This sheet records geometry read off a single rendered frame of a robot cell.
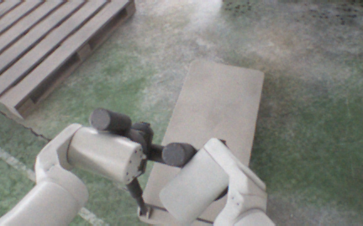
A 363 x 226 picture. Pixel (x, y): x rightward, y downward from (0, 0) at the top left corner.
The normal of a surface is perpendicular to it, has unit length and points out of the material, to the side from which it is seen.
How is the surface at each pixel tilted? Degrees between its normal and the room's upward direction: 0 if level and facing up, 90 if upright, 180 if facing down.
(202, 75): 0
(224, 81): 0
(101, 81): 0
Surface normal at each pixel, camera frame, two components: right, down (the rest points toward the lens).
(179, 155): -0.18, -0.10
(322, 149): -0.04, -0.57
